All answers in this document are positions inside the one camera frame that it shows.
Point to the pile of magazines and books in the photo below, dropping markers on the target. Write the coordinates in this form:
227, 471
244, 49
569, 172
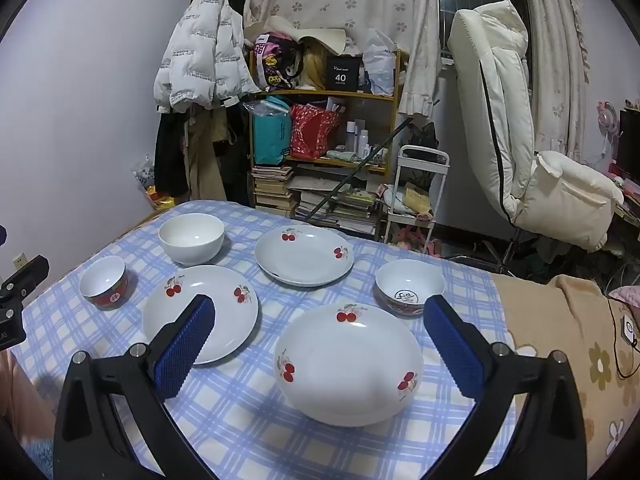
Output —
350, 205

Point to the beige hanging coat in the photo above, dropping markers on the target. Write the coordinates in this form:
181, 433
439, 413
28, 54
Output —
205, 160

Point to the teal bag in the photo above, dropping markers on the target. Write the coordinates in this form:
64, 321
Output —
270, 135

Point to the pink slippers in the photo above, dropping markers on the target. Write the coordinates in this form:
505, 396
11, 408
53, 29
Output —
415, 240

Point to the blue fuzzy cloth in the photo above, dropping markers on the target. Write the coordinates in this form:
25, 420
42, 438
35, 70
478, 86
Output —
37, 460

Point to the white cherry print plate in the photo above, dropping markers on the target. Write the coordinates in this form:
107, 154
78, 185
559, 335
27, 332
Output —
350, 365
200, 285
305, 260

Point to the yellow red packet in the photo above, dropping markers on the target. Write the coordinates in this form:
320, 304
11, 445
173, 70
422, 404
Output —
160, 199

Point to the black hanging coat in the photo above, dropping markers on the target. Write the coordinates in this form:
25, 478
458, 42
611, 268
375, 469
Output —
170, 155

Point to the white charger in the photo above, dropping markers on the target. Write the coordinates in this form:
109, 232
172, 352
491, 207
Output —
629, 329

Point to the black rod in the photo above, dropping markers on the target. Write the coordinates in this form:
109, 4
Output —
360, 165

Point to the white recliner chair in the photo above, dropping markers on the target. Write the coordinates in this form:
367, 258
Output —
505, 85

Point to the stack of old books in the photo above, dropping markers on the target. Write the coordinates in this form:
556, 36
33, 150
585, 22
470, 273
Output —
272, 190

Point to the cream folded mat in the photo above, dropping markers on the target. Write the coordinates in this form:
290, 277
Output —
320, 40

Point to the small red bowl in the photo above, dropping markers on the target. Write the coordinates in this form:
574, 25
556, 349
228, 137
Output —
102, 280

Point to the white utility cart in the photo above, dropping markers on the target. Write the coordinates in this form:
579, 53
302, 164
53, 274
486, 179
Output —
440, 170

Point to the wall outlet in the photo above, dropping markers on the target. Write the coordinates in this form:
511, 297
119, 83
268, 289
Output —
19, 260

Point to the white patterned plastic bag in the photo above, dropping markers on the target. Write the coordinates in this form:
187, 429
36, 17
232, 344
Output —
144, 172

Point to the purple patterned bag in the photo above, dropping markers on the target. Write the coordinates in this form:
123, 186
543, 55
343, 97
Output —
272, 65

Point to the wooden shelf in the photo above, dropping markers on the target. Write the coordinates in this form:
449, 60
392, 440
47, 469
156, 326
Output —
320, 96

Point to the black box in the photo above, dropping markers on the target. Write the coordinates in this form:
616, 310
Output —
344, 75

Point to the tan furry item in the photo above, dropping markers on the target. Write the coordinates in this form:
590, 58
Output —
315, 70

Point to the black monitor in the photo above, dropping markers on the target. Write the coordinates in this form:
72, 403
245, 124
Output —
630, 145

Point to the group of cosmetic bottles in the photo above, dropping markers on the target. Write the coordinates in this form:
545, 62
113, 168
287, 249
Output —
361, 137

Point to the pink desk fan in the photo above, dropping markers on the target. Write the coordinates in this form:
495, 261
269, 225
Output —
609, 117

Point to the ruffled floral curtain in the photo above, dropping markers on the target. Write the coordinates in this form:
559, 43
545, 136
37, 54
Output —
555, 35

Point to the red patterned bag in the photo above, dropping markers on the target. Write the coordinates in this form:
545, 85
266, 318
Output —
312, 132

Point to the white puffer jacket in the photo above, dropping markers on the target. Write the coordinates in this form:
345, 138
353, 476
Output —
205, 50

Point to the green cloth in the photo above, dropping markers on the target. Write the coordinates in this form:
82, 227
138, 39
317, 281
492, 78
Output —
342, 156

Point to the plain white bowl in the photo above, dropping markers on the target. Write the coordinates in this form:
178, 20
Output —
192, 235

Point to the pink cloth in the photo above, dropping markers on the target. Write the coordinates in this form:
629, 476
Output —
625, 296

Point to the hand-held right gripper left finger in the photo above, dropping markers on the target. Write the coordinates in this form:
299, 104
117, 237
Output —
185, 345

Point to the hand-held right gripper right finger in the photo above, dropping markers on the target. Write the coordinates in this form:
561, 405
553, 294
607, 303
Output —
452, 345

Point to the blue plaid bed sheet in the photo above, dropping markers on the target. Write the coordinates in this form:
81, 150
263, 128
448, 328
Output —
250, 410

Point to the red patterned bowl with emblem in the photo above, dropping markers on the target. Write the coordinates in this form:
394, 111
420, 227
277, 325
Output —
407, 280

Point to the tan paper box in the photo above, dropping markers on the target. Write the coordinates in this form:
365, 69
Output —
416, 197

